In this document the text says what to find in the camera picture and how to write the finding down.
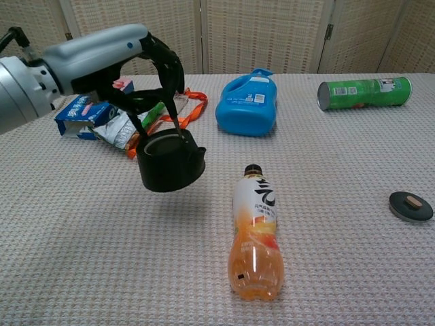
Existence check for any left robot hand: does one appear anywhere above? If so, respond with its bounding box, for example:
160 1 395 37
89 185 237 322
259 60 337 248
42 22 186 141

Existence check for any black cast iron teapot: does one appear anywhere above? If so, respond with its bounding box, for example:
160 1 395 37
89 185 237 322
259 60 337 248
135 115 207 193

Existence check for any black lid with cork knob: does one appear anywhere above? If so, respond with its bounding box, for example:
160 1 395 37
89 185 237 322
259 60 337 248
389 191 434 223

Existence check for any blue Oreo cookie box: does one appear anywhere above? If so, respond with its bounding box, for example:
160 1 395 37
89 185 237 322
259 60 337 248
54 77 136 141

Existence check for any green silver snack bag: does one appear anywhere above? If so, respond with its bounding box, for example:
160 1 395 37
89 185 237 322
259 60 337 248
88 98 167 151

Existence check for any clear badge holder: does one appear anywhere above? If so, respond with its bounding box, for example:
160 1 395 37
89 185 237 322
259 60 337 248
172 94 190 117

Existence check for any blue detergent bottle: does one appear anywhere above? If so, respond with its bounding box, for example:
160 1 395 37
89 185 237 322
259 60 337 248
215 68 279 138

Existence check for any woven folding screen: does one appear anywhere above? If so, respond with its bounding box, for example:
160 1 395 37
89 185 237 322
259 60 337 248
0 0 435 79

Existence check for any beige woven tablecloth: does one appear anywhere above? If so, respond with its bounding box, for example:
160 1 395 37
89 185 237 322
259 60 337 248
0 73 435 326

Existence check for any orange juice plastic bottle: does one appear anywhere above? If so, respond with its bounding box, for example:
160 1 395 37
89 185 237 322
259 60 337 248
227 164 285 302

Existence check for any green chips can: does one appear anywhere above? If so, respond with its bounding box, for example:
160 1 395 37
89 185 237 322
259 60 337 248
317 76 413 112

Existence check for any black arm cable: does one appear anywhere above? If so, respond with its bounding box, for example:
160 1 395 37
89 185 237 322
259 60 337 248
0 26 31 55

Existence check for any orange lanyard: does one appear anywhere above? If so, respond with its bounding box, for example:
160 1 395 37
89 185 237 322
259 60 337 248
126 88 209 160

